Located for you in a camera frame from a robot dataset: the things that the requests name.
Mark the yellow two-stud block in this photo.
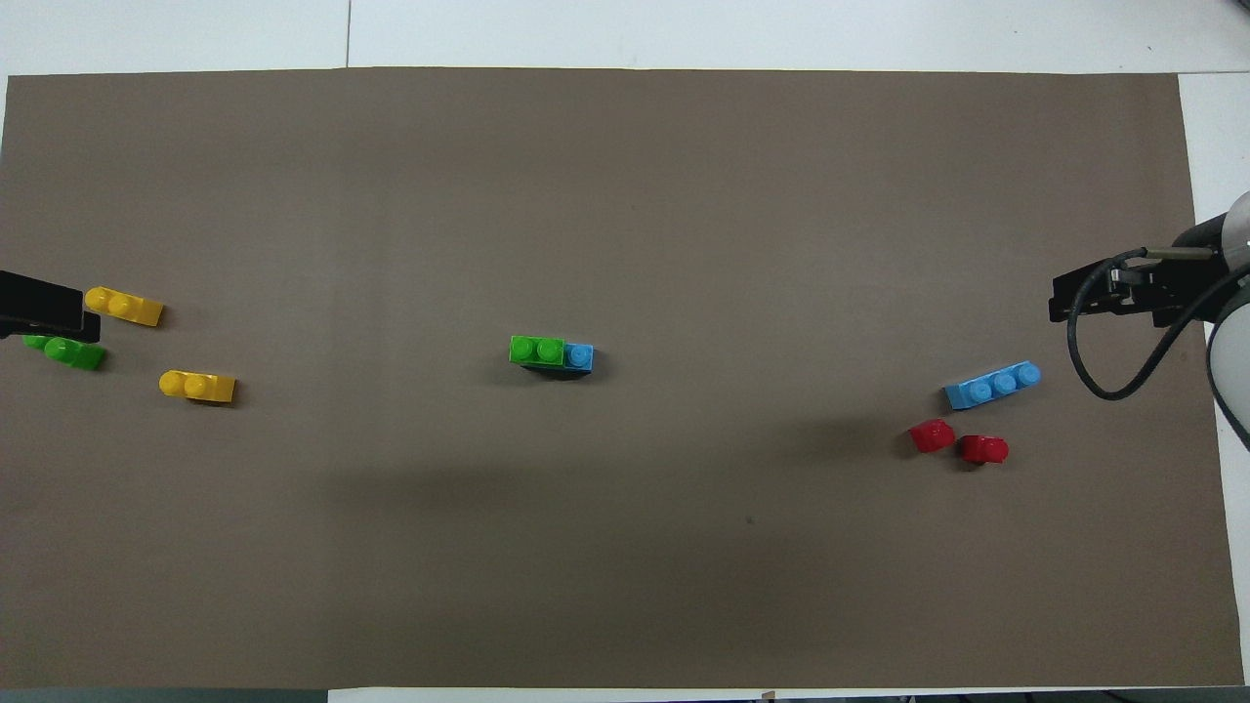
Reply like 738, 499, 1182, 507
158, 369, 237, 404
83, 285, 165, 328

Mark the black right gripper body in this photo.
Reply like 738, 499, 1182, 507
1108, 256, 1228, 330

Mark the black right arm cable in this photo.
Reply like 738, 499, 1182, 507
1068, 248, 1250, 402

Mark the brown table mat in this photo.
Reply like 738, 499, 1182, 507
0, 66, 1243, 690

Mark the green two-stud block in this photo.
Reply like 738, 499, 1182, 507
21, 334, 107, 372
509, 335, 566, 369

